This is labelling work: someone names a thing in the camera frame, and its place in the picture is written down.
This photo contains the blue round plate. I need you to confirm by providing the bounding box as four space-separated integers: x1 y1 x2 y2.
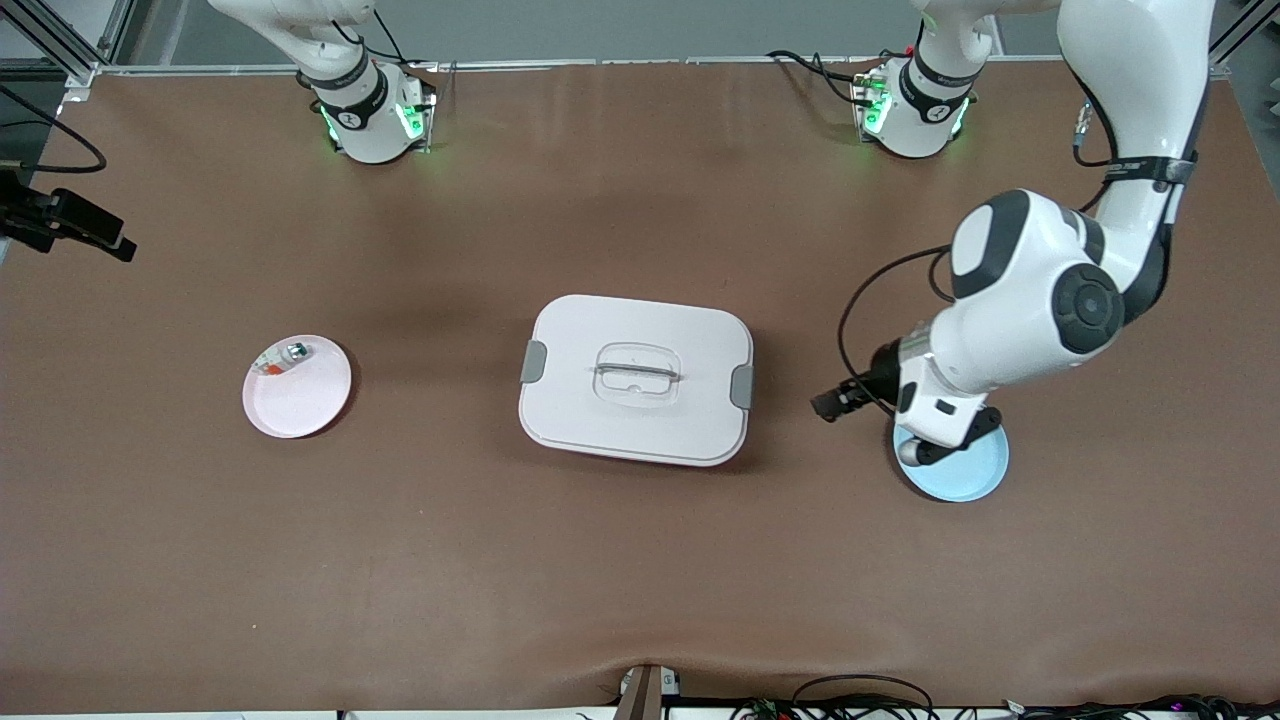
893 420 1010 503

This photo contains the white lidded storage box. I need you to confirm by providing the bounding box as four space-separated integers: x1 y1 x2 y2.
517 293 756 469

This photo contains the pink round plate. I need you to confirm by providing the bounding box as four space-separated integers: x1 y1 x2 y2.
242 334 353 440

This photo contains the brown table cover mat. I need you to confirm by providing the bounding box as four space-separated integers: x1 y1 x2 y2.
0 58 1280 716

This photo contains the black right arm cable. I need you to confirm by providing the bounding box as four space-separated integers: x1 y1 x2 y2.
0 83 108 173

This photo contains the aluminium frame post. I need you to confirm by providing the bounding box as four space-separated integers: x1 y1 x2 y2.
1205 0 1280 79
0 0 131 101

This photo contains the grey lid handle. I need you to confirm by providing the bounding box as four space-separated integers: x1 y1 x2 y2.
593 362 683 386

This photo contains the black looped cable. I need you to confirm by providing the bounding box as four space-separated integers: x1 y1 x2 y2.
790 674 938 720

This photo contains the black base cable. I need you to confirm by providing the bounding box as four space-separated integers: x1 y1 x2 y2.
766 48 871 109
340 5 413 69

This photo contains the brown camera mount post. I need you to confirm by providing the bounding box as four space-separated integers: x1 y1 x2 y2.
612 663 681 720

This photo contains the silver table edge rail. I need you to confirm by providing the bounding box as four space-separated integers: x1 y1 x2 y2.
95 55 1071 77

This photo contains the black cable bundle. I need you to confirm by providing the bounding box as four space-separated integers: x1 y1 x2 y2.
730 693 1280 720

